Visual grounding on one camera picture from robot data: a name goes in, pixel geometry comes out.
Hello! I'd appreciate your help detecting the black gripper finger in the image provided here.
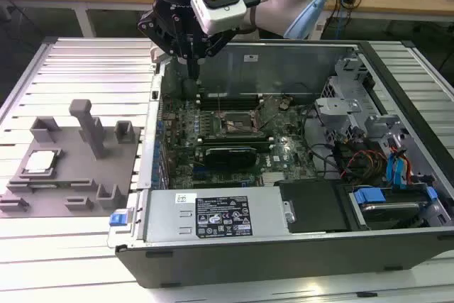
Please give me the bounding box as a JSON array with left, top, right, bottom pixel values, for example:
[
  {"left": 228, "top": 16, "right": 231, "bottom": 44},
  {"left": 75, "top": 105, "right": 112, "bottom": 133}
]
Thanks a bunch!
[
  {"left": 194, "top": 27, "right": 238, "bottom": 80},
  {"left": 137, "top": 11, "right": 196, "bottom": 80}
]

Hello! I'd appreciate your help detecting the metal socket cover frame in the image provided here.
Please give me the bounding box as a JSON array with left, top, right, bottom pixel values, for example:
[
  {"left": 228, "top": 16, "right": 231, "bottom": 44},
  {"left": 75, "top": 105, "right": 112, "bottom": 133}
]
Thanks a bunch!
[{"left": 250, "top": 95, "right": 281, "bottom": 132}]

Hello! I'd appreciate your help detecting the silver square CPU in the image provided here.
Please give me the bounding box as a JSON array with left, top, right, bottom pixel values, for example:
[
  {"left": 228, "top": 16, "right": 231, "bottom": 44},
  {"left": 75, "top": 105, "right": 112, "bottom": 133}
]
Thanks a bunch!
[{"left": 22, "top": 149, "right": 58, "bottom": 175}]

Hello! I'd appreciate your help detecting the CPU socket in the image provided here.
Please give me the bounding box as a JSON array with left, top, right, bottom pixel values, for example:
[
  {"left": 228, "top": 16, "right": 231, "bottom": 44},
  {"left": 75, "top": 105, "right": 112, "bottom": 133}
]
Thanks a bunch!
[{"left": 218, "top": 109, "right": 259, "bottom": 138}]

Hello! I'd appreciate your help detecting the pale grey case latch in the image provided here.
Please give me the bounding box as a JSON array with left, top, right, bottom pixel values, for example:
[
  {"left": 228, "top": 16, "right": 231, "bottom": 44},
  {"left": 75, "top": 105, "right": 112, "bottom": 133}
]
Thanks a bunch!
[{"left": 150, "top": 42, "right": 168, "bottom": 67}]

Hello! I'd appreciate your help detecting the installed RAM stick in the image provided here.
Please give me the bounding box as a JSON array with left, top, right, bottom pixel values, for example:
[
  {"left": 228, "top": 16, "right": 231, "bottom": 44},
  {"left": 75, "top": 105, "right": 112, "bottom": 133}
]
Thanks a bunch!
[{"left": 196, "top": 134, "right": 275, "bottom": 152}]

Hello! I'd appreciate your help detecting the black graphics card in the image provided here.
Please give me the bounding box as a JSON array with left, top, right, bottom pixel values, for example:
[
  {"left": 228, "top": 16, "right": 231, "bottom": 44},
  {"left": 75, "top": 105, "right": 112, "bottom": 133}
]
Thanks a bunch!
[{"left": 202, "top": 145, "right": 259, "bottom": 170}]

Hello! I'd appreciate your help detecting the blue expansion slot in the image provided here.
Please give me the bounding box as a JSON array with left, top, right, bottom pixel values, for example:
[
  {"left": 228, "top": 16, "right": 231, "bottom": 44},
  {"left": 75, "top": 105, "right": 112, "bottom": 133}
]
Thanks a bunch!
[{"left": 192, "top": 162, "right": 214, "bottom": 180}]

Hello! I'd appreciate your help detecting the grey metal drive cage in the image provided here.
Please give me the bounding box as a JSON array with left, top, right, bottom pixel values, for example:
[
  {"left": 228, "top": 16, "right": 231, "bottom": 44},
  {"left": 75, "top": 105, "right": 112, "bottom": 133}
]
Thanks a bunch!
[{"left": 324, "top": 56, "right": 377, "bottom": 105}]

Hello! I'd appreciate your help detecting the green motherboard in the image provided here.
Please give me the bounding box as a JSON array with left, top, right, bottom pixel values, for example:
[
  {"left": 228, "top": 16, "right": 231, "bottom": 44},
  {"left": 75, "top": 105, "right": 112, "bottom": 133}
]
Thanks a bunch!
[{"left": 160, "top": 94, "right": 322, "bottom": 191}]

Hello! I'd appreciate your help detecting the small silver chipset heatsink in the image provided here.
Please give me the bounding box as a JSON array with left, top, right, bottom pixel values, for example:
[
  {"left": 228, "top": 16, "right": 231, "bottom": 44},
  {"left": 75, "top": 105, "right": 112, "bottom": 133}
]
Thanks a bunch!
[{"left": 261, "top": 170, "right": 285, "bottom": 187}]

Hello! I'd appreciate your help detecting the grey plastic parts rack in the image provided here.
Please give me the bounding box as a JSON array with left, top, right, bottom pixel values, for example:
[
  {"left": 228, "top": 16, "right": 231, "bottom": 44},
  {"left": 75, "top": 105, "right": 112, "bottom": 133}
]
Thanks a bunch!
[{"left": 0, "top": 98, "right": 143, "bottom": 219}]

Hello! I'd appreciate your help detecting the grey power supply with label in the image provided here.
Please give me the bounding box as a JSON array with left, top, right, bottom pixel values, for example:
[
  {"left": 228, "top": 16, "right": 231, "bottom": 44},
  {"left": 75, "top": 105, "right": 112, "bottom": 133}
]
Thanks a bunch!
[{"left": 143, "top": 187, "right": 289, "bottom": 244}]

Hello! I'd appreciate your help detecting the black plastic drive cover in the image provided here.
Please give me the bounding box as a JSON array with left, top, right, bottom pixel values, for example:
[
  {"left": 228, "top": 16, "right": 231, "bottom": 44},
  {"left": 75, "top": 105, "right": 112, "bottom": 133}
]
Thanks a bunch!
[{"left": 273, "top": 179, "right": 353, "bottom": 233}]

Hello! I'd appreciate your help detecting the blue case latch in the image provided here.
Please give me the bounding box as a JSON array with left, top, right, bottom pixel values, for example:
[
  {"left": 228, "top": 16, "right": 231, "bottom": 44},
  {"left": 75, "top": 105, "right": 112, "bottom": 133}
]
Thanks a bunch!
[{"left": 109, "top": 209, "right": 128, "bottom": 227}]

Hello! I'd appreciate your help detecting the green RAM stick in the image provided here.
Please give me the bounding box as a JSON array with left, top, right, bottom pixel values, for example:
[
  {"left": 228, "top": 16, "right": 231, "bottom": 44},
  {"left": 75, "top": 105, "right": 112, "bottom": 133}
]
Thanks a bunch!
[{"left": 25, "top": 180, "right": 92, "bottom": 191}]

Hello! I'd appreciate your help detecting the black open PC case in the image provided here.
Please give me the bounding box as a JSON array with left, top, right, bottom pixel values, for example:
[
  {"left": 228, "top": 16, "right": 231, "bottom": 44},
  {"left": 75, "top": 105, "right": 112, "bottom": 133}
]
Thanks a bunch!
[{"left": 106, "top": 38, "right": 454, "bottom": 290}]

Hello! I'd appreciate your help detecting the hard disk in blue carrier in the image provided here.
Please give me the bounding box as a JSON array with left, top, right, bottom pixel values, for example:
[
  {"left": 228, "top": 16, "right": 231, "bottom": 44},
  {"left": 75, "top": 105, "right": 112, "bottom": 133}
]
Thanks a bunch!
[{"left": 348, "top": 184, "right": 440, "bottom": 232}]

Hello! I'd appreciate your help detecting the silver metal drive bracket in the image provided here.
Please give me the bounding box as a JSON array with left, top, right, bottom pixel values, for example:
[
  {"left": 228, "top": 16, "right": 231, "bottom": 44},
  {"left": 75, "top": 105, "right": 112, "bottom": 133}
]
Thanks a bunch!
[{"left": 314, "top": 96, "right": 360, "bottom": 141}]

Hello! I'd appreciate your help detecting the grey metal disk bay bracket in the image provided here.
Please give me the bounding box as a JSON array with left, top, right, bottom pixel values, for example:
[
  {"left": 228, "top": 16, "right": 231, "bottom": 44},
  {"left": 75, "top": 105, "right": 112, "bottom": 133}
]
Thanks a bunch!
[{"left": 365, "top": 113, "right": 414, "bottom": 165}]

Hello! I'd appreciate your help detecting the coloured power wire bundle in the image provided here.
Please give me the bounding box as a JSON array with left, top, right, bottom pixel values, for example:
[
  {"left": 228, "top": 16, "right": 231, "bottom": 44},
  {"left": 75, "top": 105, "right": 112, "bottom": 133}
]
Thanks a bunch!
[{"left": 338, "top": 148, "right": 389, "bottom": 180}]

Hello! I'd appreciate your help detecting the blue flat data cable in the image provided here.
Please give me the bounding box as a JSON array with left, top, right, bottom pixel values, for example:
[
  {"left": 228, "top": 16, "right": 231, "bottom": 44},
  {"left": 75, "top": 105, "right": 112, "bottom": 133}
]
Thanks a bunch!
[
  {"left": 385, "top": 155, "right": 397, "bottom": 189},
  {"left": 394, "top": 149, "right": 409, "bottom": 189}
]

